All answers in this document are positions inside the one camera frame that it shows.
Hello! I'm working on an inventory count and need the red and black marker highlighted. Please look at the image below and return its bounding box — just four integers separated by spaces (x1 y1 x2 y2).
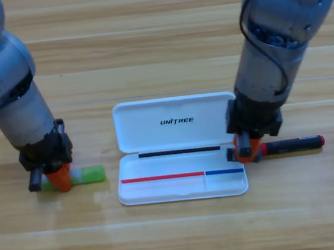
260 134 326 157

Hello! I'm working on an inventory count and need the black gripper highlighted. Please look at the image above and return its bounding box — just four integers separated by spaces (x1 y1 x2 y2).
222 86 291 166
15 118 78 197

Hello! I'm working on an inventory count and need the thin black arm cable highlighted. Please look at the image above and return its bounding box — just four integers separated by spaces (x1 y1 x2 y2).
237 0 290 97

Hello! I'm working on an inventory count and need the white Unitree pencil case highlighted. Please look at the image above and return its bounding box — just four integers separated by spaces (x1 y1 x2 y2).
108 90 250 209

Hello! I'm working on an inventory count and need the green glue stick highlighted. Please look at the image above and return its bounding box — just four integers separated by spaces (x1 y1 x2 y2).
39 164 107 192

